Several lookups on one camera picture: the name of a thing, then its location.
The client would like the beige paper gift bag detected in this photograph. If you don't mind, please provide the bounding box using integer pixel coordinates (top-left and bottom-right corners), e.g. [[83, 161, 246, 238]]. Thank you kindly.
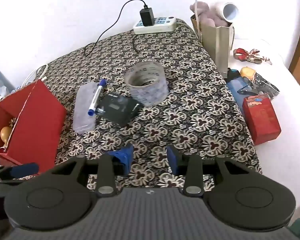
[[191, 15, 235, 79]]

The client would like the translucent plastic case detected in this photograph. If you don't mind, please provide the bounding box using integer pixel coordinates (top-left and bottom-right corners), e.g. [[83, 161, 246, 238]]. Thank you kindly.
[[72, 82, 97, 134]]

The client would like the white coiled cable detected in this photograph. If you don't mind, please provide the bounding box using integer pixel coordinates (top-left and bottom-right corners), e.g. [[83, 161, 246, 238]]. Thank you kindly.
[[21, 63, 50, 88]]

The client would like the wooden gourd stamp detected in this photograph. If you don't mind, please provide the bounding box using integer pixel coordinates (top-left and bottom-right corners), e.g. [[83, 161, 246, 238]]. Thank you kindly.
[[0, 126, 12, 147]]

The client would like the blue flat package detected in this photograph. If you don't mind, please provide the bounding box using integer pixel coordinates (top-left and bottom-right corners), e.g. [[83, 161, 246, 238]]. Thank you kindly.
[[225, 68, 255, 115]]

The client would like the red cardboard box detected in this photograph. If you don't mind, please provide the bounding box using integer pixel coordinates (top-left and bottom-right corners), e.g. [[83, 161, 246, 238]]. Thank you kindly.
[[0, 80, 66, 173]]

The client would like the patterned floral table cloth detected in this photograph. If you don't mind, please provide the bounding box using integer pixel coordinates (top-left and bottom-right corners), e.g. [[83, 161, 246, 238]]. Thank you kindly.
[[45, 21, 261, 187]]

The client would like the black adapter cable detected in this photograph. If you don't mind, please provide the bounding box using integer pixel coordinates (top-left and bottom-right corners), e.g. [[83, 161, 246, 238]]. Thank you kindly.
[[84, 0, 148, 56]]

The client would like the pink plush toy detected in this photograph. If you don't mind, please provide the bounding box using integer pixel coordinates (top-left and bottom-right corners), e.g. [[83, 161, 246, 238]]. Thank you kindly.
[[190, 2, 229, 27]]

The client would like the orange round object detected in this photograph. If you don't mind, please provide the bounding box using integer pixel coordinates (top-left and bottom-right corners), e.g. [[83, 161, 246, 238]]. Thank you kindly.
[[240, 67, 256, 81]]

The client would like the small red printed box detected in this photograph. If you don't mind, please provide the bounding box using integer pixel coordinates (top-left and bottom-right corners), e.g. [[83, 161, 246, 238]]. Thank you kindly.
[[242, 95, 281, 145]]

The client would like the blue whiteboard marker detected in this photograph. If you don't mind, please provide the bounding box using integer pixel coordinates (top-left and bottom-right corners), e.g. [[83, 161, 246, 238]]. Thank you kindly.
[[88, 79, 107, 116]]

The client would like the red decorative ornament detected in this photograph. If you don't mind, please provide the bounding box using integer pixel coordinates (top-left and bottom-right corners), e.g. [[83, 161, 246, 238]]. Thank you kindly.
[[233, 48, 272, 65]]

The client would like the black power adapter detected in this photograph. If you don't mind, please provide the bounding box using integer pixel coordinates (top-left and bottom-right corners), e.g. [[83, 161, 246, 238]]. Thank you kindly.
[[140, 7, 155, 27]]

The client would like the clear packing tape roll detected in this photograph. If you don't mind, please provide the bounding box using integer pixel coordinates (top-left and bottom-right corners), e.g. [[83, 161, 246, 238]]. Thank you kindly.
[[124, 61, 169, 107]]

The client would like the white rolled paper tube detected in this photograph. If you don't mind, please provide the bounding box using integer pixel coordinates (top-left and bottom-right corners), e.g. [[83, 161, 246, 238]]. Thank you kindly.
[[215, 2, 238, 23]]

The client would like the white power strip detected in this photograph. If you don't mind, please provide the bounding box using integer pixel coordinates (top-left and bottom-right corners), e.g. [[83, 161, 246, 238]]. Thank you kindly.
[[133, 17, 177, 35]]

